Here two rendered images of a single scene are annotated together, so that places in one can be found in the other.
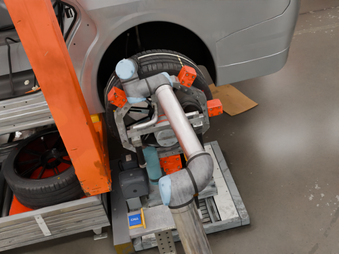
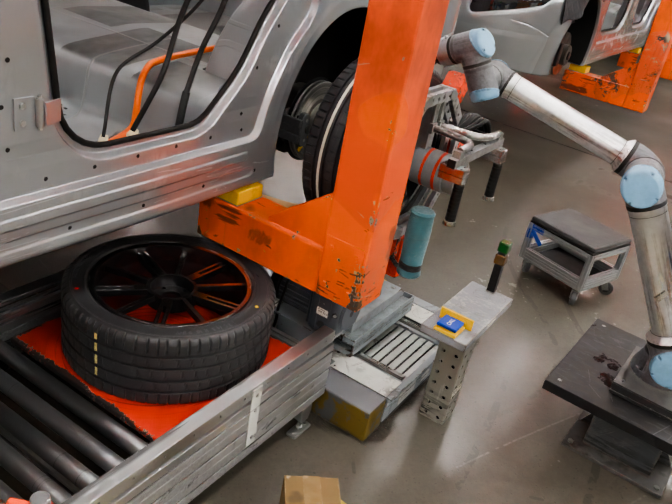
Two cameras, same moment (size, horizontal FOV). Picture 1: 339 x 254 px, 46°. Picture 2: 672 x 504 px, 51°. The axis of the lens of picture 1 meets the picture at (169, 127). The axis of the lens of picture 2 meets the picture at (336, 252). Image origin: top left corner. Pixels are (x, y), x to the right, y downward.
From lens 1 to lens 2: 2.45 m
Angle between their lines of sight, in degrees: 49
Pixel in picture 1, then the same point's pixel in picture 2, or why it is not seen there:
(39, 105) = (197, 154)
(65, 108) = (413, 106)
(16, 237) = (204, 466)
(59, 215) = (282, 381)
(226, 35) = not seen: hidden behind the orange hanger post
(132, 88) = (493, 74)
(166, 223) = (484, 316)
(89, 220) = (308, 388)
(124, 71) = (488, 44)
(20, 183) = (188, 335)
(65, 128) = (397, 150)
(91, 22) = not seen: outside the picture
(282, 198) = not seen: hidden behind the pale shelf
